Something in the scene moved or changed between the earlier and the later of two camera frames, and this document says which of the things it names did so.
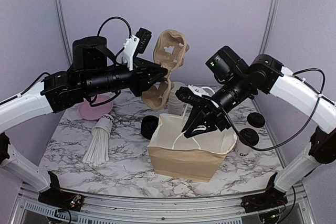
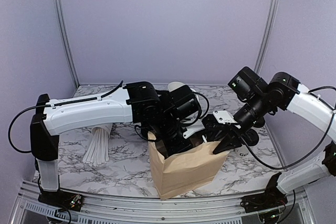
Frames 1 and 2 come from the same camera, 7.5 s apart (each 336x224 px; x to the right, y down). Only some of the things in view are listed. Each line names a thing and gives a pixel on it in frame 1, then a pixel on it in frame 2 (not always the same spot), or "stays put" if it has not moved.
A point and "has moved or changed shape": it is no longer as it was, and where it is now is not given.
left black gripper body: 101,82 to 165,129
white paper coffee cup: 243,150 stays put
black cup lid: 256,119 stays put
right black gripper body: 217,116 to 253,110
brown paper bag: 196,158 has moved or changed shape
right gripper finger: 195,111 to 228,142
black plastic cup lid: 249,136 stays put
